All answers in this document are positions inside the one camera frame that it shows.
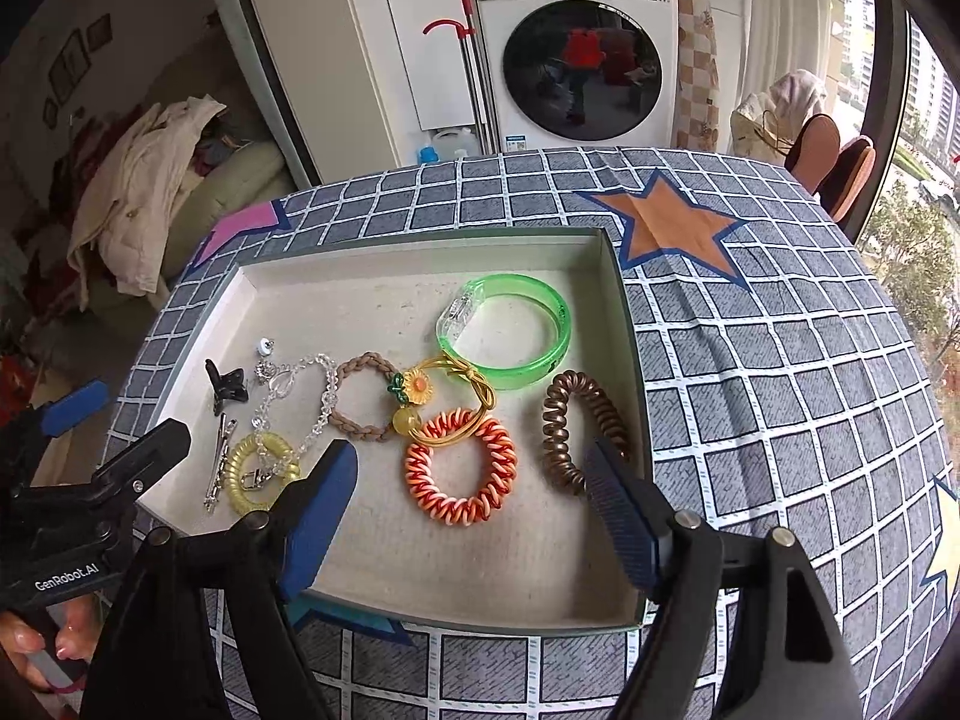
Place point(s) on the pearl stud earring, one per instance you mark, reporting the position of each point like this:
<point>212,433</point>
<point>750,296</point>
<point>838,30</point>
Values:
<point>264,347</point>

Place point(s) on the shallow grey cardboard box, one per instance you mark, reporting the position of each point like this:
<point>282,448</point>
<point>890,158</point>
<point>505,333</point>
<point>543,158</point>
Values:
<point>450,562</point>

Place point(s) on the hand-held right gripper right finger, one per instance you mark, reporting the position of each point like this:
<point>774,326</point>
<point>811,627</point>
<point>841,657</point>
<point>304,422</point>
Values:
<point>622,517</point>

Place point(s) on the dark window frame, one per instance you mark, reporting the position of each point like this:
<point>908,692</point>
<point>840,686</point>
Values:
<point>889,90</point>

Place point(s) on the silver hair pin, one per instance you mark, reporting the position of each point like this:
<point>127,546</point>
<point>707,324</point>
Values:
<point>220,457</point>

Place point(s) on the blue capped bottle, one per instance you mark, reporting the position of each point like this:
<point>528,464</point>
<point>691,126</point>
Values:
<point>427,154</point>

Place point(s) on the person's left hand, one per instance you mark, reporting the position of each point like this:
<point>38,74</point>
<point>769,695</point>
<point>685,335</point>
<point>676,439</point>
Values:
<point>19,641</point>

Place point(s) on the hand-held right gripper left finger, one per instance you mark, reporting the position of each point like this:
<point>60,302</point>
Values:
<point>322,517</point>

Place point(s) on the cream sofa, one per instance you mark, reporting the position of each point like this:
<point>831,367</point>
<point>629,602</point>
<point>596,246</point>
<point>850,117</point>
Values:
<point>247,172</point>

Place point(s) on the green translucent bangle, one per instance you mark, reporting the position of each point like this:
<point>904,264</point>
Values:
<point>555,330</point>

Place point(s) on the beige bag with cloth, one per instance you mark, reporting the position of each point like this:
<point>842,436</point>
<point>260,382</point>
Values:
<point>757,127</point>

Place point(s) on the brown chair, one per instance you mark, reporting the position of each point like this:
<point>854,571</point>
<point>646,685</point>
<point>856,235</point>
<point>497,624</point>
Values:
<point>855,176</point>
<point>817,150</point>

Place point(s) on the white washing machine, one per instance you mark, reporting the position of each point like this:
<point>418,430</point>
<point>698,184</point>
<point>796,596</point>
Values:
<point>487,90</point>

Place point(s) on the white tall cabinet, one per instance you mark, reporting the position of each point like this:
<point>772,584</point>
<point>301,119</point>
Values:
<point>337,52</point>

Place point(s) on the silver charm earring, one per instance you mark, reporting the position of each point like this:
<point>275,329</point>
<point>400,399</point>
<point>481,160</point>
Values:
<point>266,371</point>

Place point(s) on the white plastic jug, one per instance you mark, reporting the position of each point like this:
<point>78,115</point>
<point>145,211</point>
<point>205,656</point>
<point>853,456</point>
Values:
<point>454,142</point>

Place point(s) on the beige jacket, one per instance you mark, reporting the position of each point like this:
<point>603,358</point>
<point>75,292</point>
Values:
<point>127,187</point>

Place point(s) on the mop pole with red hook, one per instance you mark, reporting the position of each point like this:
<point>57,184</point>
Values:
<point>471,52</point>

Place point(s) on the wall picture frame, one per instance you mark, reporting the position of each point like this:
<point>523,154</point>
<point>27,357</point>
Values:
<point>67,64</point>
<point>97,30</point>

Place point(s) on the small black hair claw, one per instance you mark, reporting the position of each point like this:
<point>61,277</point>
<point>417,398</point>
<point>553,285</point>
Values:
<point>225,384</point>

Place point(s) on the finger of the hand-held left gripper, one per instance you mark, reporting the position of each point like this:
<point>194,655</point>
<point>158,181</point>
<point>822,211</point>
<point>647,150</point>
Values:
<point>150,450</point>
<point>75,405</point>

